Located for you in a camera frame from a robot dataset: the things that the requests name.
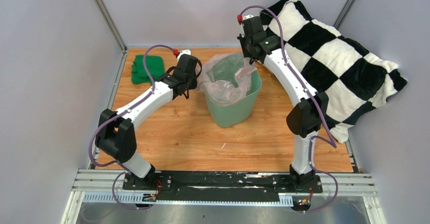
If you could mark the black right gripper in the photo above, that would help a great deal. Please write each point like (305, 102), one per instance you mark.
(243, 40)

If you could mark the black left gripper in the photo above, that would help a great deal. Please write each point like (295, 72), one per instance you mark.
(193, 84)

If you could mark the pink translucent trash bag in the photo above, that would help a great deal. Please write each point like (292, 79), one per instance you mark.
(226, 78)

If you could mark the green plastic trash bin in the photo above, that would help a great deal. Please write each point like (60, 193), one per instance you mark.
(227, 116)

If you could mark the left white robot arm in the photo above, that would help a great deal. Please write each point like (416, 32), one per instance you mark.
(117, 137)

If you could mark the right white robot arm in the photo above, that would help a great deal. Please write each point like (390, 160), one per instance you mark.
(309, 106)

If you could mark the green folded cloth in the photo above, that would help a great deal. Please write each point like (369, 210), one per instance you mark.
(155, 67)

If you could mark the black white checkered blanket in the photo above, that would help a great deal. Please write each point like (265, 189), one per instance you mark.
(355, 80)

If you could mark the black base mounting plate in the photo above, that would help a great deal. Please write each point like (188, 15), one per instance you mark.
(222, 186)

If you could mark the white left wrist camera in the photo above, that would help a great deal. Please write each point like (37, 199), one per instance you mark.
(183, 52)

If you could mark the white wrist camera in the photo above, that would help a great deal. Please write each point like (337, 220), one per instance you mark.
(183, 52)
(245, 17)

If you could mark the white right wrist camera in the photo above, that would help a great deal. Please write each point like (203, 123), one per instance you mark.
(245, 17)

